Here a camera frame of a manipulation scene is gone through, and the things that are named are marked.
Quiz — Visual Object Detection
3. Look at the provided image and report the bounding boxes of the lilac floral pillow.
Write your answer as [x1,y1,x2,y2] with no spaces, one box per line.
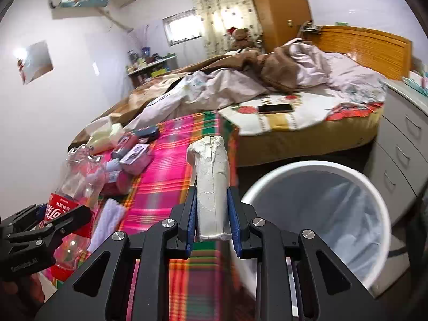
[329,53,388,102]

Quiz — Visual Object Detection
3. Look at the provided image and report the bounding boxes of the brown teddy bear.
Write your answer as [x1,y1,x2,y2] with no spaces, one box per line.
[227,27,253,52]

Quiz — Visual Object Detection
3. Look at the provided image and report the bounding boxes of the patterned curtain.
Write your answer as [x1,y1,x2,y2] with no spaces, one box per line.
[187,0,265,59]

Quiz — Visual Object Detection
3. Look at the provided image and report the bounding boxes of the dried branches in vase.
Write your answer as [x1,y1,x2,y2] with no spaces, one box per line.
[135,23,152,53]

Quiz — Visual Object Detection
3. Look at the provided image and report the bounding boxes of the white tissue pack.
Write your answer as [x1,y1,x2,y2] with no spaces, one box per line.
[85,119,124,151]

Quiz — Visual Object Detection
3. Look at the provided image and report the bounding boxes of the window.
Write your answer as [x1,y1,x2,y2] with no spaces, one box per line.
[163,8,203,47]

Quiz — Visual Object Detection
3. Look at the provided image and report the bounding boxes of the lilac duvet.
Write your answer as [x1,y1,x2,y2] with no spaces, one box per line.
[124,38,335,134]

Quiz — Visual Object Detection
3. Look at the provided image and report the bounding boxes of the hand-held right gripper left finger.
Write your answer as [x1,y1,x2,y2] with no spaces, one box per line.
[33,185,201,321]

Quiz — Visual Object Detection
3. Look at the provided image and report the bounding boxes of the dark blue packet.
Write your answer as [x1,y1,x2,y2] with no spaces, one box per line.
[133,126,159,142]

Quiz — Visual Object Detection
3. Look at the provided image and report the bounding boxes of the grey drawer nightstand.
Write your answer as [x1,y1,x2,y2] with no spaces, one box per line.
[364,80,428,228]

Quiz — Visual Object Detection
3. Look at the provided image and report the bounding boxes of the clear plastic bin liner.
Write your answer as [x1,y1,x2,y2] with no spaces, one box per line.
[254,170,385,288]

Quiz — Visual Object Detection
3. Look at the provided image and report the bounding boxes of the pink green plaid blanket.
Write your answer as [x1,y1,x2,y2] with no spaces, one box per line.
[43,110,241,321]

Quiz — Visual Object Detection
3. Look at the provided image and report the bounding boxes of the white paper roll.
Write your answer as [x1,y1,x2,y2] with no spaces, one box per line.
[186,136,232,242]

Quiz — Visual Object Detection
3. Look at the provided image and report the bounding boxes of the black smartphone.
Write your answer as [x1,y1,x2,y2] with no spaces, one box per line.
[257,104,294,114]

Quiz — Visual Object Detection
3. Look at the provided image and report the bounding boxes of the wooden headboard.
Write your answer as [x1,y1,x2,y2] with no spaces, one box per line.
[303,25,412,81]

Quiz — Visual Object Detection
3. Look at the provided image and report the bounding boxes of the bed with floral sheet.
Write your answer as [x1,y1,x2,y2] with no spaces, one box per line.
[219,92,383,167]

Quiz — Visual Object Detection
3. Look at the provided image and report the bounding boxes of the white printed paper cup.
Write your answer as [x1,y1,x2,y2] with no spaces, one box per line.
[100,158,134,197]

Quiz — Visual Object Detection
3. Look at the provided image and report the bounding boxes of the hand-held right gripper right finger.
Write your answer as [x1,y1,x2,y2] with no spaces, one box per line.
[227,187,395,321]

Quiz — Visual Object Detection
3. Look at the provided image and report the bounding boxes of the power strip with chargers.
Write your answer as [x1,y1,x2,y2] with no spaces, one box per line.
[299,21,323,36]

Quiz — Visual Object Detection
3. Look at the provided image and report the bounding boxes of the brown blanket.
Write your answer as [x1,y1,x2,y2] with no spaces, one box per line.
[68,44,303,151]

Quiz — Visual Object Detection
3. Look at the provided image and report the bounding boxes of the white shelf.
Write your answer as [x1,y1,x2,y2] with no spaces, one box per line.
[126,55,178,86]

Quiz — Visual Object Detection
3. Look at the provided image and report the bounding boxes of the person's left hand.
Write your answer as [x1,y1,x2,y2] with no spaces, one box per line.
[0,272,46,308]

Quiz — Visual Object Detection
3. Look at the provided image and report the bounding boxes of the row of bottles and boxes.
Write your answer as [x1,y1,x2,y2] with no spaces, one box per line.
[127,47,176,74]

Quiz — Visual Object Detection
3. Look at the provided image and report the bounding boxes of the white round trash bin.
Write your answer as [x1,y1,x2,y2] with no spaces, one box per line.
[234,160,392,300]

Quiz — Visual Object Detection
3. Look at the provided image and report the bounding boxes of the pile of small boxes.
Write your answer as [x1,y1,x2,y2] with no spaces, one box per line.
[401,67,428,97]

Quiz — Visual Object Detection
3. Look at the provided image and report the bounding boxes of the wooden wardrobe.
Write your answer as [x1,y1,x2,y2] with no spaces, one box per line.
[243,0,313,54]

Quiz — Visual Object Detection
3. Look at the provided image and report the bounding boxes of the white air conditioner pipe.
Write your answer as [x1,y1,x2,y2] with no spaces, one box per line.
[100,8,134,34]

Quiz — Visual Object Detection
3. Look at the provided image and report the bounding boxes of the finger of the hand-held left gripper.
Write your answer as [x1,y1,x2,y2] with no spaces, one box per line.
[5,205,93,244]
[0,204,47,234]

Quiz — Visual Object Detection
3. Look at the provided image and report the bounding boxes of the white foam net sleeve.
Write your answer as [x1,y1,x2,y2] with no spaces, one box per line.
[87,199,127,253]

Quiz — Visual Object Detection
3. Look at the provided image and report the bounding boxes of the glossy wall poster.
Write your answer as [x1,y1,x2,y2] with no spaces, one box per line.
[17,40,55,84]

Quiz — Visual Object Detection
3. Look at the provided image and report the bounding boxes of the clear red-label plastic bottle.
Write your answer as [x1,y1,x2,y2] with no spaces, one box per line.
[43,145,108,283]

